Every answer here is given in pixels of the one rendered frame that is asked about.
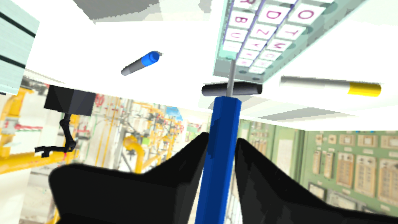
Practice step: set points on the white cylinder with yellow end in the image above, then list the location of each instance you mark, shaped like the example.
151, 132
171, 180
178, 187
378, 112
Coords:
349, 88

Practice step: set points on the white keyboard with letter keys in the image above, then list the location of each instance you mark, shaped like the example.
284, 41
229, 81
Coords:
266, 36

